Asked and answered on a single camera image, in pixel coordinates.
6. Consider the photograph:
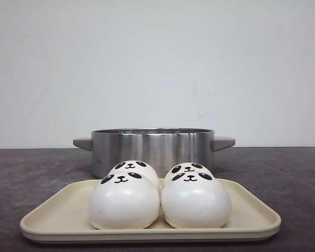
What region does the panda bun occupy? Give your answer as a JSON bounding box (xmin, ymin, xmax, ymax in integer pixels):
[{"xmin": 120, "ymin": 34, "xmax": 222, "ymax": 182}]
[
  {"xmin": 161, "ymin": 172, "xmax": 232, "ymax": 228},
  {"xmin": 89, "ymin": 172, "xmax": 160, "ymax": 229},
  {"xmin": 164, "ymin": 162, "xmax": 213, "ymax": 185},
  {"xmin": 108, "ymin": 160, "xmax": 160, "ymax": 189}
]

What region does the stainless steel steamer pot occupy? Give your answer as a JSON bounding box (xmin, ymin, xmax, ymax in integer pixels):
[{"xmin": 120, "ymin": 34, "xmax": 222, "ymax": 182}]
[{"xmin": 73, "ymin": 128, "xmax": 236, "ymax": 178}]

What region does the cream rectangular tray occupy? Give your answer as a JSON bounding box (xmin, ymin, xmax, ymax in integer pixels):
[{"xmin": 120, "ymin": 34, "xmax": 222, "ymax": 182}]
[{"xmin": 20, "ymin": 179, "xmax": 281, "ymax": 244}]

